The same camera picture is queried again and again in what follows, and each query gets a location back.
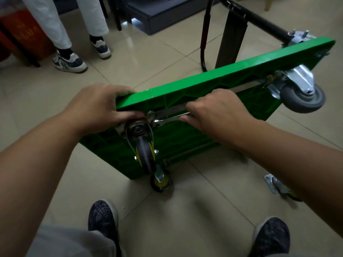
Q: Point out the person's left hand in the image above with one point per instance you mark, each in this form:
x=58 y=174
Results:
x=96 y=109

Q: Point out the person's right hand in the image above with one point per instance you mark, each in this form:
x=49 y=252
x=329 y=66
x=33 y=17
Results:
x=222 y=117

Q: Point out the green platform trolley deck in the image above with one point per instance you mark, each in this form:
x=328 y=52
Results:
x=187 y=136

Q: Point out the silver wrench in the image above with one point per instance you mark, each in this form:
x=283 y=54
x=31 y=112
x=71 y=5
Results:
x=168 y=119

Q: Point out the grey caster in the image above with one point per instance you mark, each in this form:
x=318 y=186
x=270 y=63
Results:
x=305 y=99

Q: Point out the person's left forearm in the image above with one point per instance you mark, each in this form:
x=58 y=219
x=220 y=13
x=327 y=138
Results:
x=29 y=184

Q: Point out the person's right forearm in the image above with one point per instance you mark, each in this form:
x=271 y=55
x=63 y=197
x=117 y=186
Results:
x=302 y=171

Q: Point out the person's dark shoe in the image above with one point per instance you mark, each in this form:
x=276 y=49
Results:
x=272 y=235
x=103 y=219

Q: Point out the person's light trousers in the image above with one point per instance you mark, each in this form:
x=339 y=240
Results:
x=69 y=242

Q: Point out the wooden stool legs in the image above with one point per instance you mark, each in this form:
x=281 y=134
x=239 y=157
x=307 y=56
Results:
x=269 y=2

